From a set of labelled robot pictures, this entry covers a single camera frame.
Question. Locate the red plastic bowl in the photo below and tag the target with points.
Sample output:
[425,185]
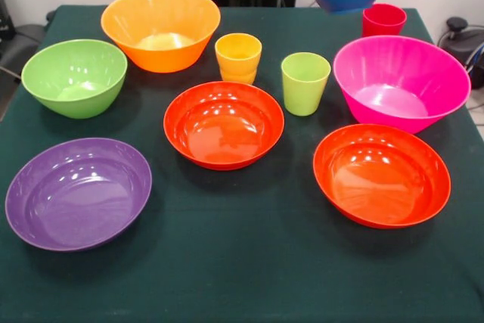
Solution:
[223,126]
[382,175]

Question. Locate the red plastic cup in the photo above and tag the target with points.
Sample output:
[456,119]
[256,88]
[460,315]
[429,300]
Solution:
[385,24]

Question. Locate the pink plastic bowl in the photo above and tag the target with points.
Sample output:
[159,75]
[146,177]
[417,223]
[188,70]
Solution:
[397,73]

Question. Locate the green plastic cup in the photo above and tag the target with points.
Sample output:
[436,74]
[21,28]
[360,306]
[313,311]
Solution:
[304,88]

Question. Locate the yellow plastic cup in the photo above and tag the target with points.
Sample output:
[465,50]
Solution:
[238,54]

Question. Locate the orange plastic bowl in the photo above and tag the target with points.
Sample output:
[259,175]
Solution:
[159,16]

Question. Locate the dark green tablecloth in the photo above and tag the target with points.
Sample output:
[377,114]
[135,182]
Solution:
[242,262]

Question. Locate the green plastic bowl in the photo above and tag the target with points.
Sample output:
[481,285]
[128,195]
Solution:
[72,69]

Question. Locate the purple plastic bowl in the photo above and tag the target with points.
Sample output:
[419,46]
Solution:
[75,194]

